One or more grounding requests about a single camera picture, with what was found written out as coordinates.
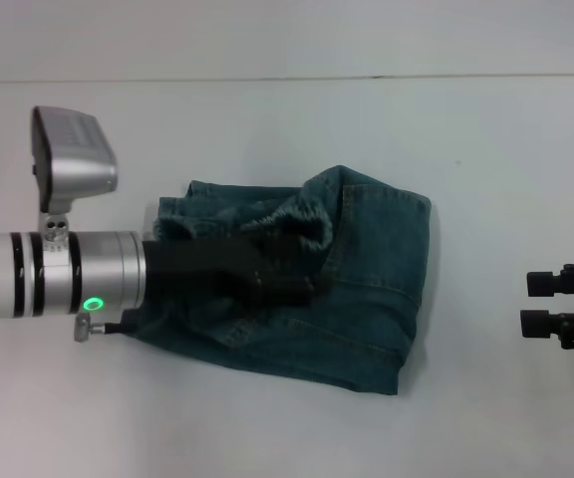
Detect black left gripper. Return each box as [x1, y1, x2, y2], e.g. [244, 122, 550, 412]
[142, 237, 334, 309]

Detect blue denim shorts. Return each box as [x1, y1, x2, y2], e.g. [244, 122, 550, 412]
[123, 164, 432, 397]

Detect silver cable connector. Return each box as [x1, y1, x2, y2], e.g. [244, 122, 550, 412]
[72, 313, 135, 344]

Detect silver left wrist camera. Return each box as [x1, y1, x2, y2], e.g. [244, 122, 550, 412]
[31, 105, 120, 245]

